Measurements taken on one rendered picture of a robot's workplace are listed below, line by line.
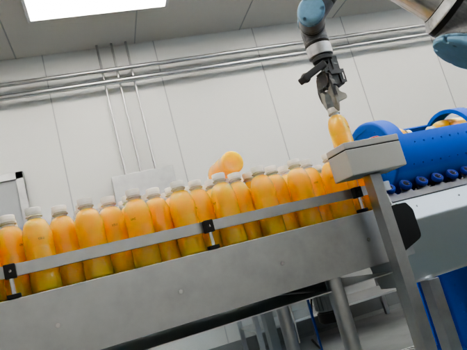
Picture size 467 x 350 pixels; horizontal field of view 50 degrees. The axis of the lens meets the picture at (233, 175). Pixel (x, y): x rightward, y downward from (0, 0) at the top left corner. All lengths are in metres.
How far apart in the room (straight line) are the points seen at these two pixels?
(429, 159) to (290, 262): 0.75
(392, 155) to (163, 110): 3.98
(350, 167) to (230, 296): 0.50
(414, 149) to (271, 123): 3.72
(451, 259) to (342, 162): 0.66
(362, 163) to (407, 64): 5.12
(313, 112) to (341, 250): 4.29
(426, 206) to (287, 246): 0.62
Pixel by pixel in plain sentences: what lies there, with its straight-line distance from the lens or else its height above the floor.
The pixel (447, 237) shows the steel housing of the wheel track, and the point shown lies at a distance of 1.92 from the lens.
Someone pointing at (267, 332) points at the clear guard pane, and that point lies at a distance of 1.93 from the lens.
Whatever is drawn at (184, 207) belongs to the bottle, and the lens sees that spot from 1.37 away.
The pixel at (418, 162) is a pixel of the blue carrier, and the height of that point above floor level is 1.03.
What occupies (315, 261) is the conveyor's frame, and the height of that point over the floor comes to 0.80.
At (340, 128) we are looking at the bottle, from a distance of 1.75.
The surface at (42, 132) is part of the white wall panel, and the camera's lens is 5.25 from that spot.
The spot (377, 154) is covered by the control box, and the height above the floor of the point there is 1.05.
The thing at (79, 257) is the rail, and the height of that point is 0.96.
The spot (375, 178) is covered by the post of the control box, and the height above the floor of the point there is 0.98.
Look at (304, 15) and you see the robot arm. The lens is 1.75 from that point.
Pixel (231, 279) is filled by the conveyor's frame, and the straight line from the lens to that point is 1.35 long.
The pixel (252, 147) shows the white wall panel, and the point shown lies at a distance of 5.35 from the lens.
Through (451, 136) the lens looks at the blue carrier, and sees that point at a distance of 2.02.
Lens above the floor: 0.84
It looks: 10 degrees up
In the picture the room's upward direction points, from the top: 15 degrees counter-clockwise
